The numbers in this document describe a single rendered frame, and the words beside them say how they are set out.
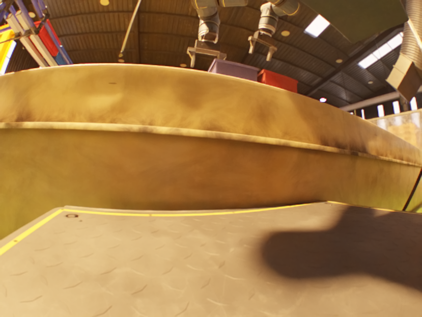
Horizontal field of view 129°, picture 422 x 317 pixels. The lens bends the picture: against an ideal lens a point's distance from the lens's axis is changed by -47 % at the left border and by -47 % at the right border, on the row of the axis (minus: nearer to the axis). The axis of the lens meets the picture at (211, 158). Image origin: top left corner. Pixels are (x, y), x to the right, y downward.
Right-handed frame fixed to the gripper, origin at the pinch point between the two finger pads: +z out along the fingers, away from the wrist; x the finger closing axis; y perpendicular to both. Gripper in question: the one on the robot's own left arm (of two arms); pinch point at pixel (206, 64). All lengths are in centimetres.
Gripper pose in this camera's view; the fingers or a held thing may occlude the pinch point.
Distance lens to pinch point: 97.4
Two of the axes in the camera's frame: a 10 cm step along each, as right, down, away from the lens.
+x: -9.7, -0.6, -2.5
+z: -0.5, 10.0, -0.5
